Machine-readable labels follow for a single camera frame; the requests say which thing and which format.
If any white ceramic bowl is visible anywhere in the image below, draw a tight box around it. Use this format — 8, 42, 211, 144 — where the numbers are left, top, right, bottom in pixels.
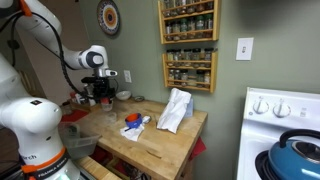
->
115, 90, 133, 101

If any white stove knob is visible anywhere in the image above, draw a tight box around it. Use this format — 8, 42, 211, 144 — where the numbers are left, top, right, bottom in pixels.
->
272, 98, 292, 119
252, 97, 270, 115

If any black stove burner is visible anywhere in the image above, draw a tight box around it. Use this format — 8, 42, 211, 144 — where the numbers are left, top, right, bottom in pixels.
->
254, 149, 279, 180

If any red silicone mat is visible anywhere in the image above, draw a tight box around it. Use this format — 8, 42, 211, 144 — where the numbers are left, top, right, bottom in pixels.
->
63, 109, 90, 123

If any white crumpled towel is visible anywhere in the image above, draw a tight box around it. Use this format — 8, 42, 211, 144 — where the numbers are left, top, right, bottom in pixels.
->
156, 87, 193, 134

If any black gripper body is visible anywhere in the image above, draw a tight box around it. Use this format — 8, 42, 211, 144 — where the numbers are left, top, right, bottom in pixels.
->
82, 77, 117, 97

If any clear plastic bin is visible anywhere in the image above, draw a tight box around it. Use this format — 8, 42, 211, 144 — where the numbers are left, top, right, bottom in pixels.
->
59, 121, 102, 160

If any patterned decorative wall plate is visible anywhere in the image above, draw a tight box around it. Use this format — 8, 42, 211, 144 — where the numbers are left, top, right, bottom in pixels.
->
96, 0, 121, 36

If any white light switch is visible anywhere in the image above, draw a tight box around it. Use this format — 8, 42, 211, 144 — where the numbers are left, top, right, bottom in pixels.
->
235, 37, 255, 62

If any wooden spice rack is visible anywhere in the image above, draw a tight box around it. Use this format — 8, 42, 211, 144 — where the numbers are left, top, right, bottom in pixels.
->
157, 0, 222, 45
162, 49, 219, 94

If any small clear plastic lunchbox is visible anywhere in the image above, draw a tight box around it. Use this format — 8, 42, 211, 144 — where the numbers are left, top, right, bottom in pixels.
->
105, 111, 118, 124

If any white wall outlet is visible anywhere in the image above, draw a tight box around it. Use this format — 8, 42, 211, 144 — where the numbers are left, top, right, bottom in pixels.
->
123, 69, 133, 84

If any red hanging towel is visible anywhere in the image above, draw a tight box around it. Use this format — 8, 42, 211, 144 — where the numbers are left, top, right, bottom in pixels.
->
189, 136, 208, 162

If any pale blue box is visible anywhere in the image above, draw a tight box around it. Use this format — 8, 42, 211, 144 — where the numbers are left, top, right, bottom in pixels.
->
184, 96, 195, 119

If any white electric stove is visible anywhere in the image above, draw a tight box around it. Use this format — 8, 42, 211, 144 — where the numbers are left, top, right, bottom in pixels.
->
236, 87, 320, 180

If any blue kettle black handle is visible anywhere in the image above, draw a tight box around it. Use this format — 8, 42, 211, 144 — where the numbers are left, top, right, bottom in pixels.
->
268, 129, 320, 180

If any wooden spice tray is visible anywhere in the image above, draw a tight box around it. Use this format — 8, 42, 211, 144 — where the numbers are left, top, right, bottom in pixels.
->
69, 99, 101, 113

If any glass spice jar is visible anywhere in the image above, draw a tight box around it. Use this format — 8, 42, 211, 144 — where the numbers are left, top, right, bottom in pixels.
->
165, 21, 174, 40
195, 15, 205, 39
180, 18, 189, 40
174, 49, 184, 67
183, 49, 193, 68
172, 20, 182, 41
187, 17, 197, 39
191, 48, 202, 68
166, 49, 175, 67
203, 47, 214, 69
204, 13, 214, 38

